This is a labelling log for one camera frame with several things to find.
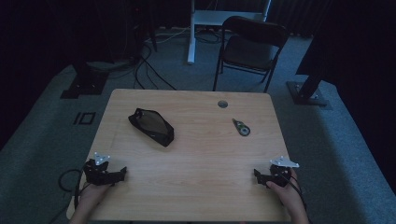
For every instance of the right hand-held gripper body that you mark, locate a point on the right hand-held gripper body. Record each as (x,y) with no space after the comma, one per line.
(280,174)

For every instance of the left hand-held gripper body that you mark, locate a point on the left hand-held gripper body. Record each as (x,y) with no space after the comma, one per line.
(96,174)

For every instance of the person's left hand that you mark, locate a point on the person's left hand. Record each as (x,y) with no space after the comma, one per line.
(91,194)

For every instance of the person's right hand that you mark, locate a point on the person's right hand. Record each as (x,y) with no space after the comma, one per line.
(289,196)

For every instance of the green correction tape dispenser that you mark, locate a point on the green correction tape dispenser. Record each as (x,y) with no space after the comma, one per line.
(242,128)

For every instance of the black mesh pencil case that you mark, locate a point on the black mesh pencil case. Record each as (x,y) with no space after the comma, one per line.
(152,126)

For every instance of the black folding chair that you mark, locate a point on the black folding chair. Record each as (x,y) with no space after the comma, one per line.
(249,51)

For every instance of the black stand with base plate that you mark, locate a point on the black stand with base plate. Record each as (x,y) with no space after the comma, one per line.
(85,82)
(306,91)

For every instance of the white desk frame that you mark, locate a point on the white desk frame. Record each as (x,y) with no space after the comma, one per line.
(214,17)

